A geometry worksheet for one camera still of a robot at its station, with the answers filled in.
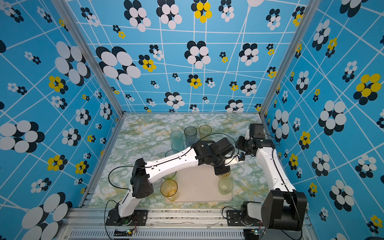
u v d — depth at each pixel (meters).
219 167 0.64
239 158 0.62
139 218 0.74
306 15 0.71
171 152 0.85
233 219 0.72
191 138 0.94
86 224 0.74
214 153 0.56
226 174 0.64
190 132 0.95
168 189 0.81
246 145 0.70
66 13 0.70
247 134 0.75
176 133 0.98
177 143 0.94
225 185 0.82
